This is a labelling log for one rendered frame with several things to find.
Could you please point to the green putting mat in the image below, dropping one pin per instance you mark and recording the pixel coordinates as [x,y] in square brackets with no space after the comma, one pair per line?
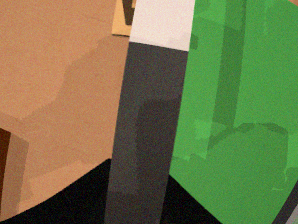
[236,144]

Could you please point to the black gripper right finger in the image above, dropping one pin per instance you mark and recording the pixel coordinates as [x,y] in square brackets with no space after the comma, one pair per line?
[181,208]

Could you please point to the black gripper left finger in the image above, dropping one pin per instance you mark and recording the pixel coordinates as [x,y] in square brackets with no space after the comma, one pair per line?
[82,202]

